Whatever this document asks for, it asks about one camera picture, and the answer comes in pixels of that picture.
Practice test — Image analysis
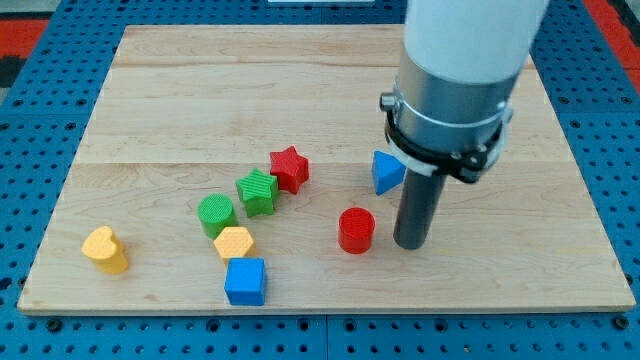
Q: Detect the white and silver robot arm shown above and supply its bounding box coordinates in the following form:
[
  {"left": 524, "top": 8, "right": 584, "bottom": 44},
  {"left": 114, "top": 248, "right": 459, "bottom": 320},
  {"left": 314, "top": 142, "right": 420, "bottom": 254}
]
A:
[{"left": 380, "top": 0, "right": 549, "bottom": 183}]

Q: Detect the yellow hexagon block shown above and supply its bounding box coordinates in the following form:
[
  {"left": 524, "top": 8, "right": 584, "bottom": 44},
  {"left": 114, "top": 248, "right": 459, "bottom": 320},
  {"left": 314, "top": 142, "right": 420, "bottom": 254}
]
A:
[{"left": 213, "top": 226, "right": 257, "bottom": 266}]

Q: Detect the yellow heart block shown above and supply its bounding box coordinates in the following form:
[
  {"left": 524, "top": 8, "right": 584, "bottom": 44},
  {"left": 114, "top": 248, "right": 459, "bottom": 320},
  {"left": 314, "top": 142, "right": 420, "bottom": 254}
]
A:
[{"left": 81, "top": 226, "right": 129, "bottom": 275}]

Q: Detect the red star block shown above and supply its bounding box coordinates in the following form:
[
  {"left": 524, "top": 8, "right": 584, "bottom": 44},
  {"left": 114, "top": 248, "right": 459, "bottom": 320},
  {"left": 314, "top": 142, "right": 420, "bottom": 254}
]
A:
[{"left": 270, "top": 145, "right": 310, "bottom": 194}]

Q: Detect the red cylinder block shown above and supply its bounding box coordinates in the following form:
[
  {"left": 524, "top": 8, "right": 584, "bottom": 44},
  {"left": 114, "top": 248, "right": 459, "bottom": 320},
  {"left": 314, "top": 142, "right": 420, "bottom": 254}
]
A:
[{"left": 338, "top": 207, "right": 375, "bottom": 254}]

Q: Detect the green star block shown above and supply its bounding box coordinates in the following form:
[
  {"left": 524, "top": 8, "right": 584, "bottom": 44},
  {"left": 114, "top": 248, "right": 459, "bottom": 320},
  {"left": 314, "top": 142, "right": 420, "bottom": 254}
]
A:
[{"left": 235, "top": 168, "right": 279, "bottom": 217}]

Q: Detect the blue triangle block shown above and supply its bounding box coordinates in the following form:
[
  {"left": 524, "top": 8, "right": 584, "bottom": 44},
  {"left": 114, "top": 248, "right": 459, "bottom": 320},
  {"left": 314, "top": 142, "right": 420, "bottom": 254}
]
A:
[{"left": 371, "top": 150, "right": 406, "bottom": 195}]

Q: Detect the light wooden board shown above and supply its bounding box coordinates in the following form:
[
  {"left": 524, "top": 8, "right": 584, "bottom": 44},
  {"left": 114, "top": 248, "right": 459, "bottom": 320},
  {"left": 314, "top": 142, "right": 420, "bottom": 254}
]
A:
[{"left": 18, "top": 25, "right": 636, "bottom": 316}]

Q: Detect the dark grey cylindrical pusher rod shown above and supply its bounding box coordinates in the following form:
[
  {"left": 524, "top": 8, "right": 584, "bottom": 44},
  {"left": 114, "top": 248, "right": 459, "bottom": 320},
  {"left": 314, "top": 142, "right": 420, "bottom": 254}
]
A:
[{"left": 393, "top": 170, "right": 446, "bottom": 250}]

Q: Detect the green cylinder block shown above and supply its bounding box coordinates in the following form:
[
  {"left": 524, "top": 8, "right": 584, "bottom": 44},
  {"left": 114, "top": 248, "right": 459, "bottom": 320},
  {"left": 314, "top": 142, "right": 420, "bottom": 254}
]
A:
[{"left": 197, "top": 193, "right": 238, "bottom": 239}]

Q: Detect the blue cube block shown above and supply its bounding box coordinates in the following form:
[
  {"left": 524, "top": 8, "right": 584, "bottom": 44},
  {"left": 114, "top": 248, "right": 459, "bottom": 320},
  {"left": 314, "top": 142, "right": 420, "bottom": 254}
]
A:
[{"left": 224, "top": 258, "right": 267, "bottom": 306}]

